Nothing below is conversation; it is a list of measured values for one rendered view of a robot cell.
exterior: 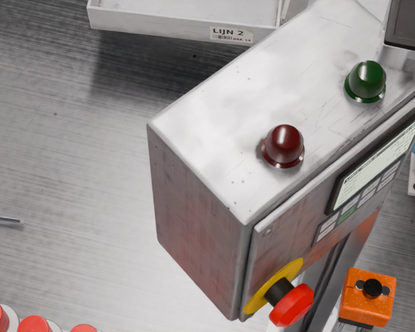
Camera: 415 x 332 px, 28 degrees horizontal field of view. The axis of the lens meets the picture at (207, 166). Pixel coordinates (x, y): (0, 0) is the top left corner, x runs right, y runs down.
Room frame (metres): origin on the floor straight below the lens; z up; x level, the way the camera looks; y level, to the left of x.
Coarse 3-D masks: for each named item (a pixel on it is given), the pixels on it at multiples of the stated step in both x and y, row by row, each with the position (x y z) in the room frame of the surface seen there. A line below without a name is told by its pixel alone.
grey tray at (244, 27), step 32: (96, 0) 0.76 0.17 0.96; (128, 0) 0.78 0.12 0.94; (160, 0) 0.78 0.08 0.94; (192, 0) 0.78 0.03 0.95; (224, 0) 0.78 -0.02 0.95; (256, 0) 0.78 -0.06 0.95; (128, 32) 0.72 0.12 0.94; (160, 32) 0.72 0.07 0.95; (192, 32) 0.71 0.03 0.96; (224, 32) 0.71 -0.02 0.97; (256, 32) 0.70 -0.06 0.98
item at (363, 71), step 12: (360, 72) 0.28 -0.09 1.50; (372, 72) 0.28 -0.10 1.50; (384, 72) 0.29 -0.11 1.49; (348, 84) 0.28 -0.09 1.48; (360, 84) 0.28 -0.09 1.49; (372, 84) 0.28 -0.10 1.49; (384, 84) 0.28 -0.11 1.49; (348, 96) 0.28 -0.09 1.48; (360, 96) 0.28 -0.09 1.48; (372, 96) 0.28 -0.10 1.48
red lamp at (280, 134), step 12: (276, 132) 0.24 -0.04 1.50; (288, 132) 0.24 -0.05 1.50; (300, 132) 0.24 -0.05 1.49; (264, 144) 0.24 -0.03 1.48; (276, 144) 0.23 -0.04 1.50; (288, 144) 0.23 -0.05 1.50; (300, 144) 0.24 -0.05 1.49; (264, 156) 0.23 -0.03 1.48; (276, 156) 0.23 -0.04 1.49; (288, 156) 0.23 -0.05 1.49; (300, 156) 0.23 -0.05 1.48; (276, 168) 0.23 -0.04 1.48; (288, 168) 0.23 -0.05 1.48
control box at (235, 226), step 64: (320, 0) 0.36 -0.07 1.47; (256, 64) 0.30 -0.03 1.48; (320, 64) 0.30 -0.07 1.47; (192, 128) 0.25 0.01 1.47; (256, 128) 0.26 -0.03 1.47; (320, 128) 0.26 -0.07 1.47; (384, 128) 0.26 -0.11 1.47; (192, 192) 0.22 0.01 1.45; (256, 192) 0.21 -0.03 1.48; (320, 192) 0.22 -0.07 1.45; (384, 192) 0.29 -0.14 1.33; (192, 256) 0.22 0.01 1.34; (256, 256) 0.19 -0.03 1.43; (320, 256) 0.24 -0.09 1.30
